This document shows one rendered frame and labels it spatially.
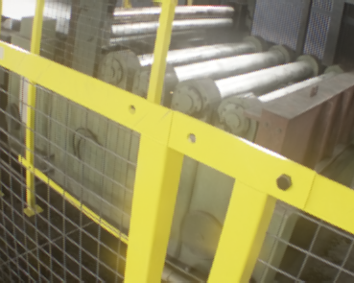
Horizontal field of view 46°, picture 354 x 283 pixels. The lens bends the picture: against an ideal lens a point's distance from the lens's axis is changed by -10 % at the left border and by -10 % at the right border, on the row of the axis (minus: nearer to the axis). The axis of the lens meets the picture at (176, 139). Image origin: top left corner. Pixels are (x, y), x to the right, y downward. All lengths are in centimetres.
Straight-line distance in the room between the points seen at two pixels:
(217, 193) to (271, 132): 63
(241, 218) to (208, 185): 225
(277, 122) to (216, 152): 179
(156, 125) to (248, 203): 17
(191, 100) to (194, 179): 50
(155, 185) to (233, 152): 15
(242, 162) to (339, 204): 14
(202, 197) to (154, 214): 221
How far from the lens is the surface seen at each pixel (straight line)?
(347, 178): 469
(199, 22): 436
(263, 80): 352
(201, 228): 294
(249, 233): 60
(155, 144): 65
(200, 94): 278
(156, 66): 220
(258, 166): 55
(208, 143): 58
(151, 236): 72
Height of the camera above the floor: 207
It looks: 24 degrees down
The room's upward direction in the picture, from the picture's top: 10 degrees clockwise
